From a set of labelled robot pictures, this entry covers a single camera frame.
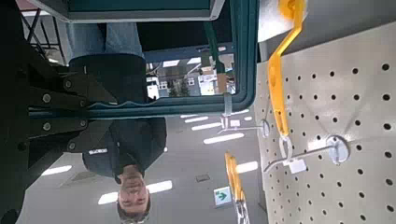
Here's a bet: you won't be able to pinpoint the green exit sign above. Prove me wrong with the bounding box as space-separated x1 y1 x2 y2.
213 185 233 209

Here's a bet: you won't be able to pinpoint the grey partition panel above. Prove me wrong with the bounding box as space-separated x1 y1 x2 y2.
257 0 396 54

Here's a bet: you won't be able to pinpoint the white pegboard hook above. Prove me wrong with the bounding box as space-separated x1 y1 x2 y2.
263 133 352 174
217 119 272 135

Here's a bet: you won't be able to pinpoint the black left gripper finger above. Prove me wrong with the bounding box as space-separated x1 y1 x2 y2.
27 70 119 110
27 117 114 153

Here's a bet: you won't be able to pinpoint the white pegboard panel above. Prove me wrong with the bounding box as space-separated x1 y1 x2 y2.
253 21 396 224

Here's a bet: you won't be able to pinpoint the yellow-handled white paint roller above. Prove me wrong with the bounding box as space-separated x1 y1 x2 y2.
257 0 309 139

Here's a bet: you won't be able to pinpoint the person in dark jacket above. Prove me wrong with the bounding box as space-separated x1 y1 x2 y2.
66 21 168 224

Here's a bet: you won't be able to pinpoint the yellow-handled pliers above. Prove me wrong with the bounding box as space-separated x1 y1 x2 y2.
224 150 251 224

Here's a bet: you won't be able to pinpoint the green metal frame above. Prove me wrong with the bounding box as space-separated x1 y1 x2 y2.
27 0 261 121

